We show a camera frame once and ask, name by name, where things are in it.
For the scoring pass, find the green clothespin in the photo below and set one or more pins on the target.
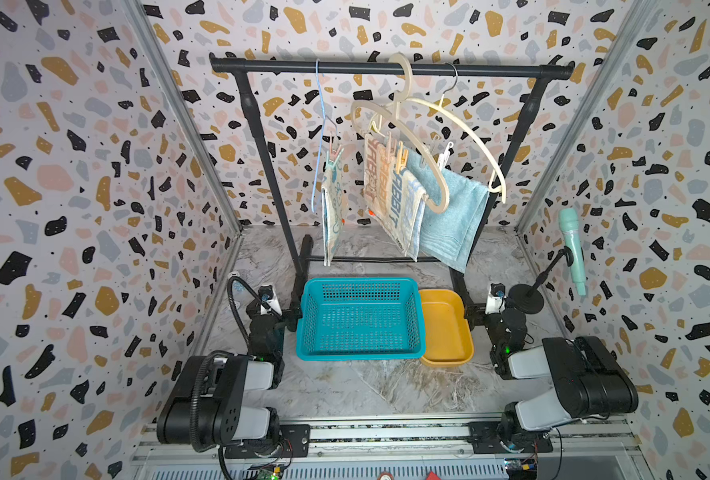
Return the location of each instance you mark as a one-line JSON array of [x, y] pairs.
[[327, 169]]

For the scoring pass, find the white clothespin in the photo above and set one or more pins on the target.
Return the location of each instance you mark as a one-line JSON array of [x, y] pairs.
[[443, 158]]

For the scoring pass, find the yellow plastic tray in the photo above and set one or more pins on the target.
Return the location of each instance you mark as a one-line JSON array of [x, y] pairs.
[[448, 337]]

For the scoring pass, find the teal plastic basket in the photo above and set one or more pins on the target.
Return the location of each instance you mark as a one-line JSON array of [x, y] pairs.
[[361, 318]]

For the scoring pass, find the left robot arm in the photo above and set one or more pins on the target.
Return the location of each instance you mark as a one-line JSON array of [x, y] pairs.
[[206, 407]]

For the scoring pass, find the cream RABBIT lettered towel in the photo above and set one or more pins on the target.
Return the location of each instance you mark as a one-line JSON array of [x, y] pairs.
[[397, 202]]

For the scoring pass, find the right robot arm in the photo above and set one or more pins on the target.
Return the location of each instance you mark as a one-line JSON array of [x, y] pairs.
[[586, 379]]

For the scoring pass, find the yellow clothespin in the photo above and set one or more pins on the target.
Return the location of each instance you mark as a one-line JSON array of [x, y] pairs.
[[401, 158]]

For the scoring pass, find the light teal towel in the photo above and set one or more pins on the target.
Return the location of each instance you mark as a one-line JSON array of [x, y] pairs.
[[446, 236]]

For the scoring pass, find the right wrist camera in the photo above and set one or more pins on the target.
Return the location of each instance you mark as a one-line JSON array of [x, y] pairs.
[[496, 298]]

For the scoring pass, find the blue wire hanger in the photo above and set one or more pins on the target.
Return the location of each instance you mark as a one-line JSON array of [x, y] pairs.
[[325, 119]]

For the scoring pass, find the cream towel blue cartoon print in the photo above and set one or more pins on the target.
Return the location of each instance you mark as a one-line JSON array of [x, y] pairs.
[[332, 212]]

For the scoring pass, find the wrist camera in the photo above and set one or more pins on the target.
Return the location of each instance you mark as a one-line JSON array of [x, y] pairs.
[[269, 303], [496, 298]]

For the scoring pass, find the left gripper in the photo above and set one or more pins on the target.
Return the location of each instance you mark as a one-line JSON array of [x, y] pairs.
[[280, 317]]

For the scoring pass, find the black clothes rack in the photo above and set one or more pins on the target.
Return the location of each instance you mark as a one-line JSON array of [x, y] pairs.
[[240, 69]]

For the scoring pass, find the aluminium rail base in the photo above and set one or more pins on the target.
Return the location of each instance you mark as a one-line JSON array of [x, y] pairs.
[[416, 446]]

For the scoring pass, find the pink clothespin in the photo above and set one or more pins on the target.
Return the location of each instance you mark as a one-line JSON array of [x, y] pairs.
[[338, 157]]

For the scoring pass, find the beige plastic hanger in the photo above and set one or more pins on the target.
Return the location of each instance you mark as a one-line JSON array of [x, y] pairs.
[[392, 115]]

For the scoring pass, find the mint green microphone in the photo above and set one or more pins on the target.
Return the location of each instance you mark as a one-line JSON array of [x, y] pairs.
[[570, 228]]

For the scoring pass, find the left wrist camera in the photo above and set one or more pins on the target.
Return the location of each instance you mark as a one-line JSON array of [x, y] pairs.
[[269, 303]]

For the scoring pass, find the cream plastic hanger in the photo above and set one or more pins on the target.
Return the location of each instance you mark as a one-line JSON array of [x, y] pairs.
[[496, 182]]

